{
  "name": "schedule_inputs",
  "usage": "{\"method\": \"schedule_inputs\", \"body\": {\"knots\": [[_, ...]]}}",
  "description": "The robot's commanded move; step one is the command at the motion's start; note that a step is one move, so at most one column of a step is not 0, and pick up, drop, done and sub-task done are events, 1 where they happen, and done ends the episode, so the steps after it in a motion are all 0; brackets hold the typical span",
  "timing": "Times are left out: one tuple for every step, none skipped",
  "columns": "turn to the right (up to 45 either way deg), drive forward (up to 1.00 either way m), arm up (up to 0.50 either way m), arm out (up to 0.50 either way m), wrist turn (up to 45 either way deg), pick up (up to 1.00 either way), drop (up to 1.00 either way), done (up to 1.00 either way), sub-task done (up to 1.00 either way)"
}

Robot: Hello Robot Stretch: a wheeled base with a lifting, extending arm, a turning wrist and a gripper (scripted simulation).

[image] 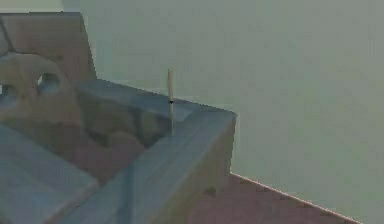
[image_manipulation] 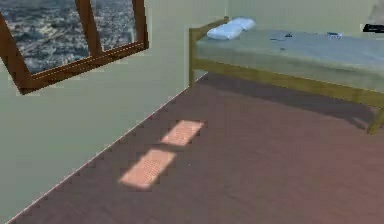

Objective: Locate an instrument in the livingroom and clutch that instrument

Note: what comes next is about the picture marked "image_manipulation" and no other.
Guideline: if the wooden bed with grey mattress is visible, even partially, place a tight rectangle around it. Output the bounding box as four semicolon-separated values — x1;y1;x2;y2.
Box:
188;16;384;135

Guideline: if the pale blue pillow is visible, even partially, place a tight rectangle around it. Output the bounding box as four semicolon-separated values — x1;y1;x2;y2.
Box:
227;17;257;32
206;23;244;41

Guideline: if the brown framed window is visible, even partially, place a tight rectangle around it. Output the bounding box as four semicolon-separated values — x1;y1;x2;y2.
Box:
0;0;150;96

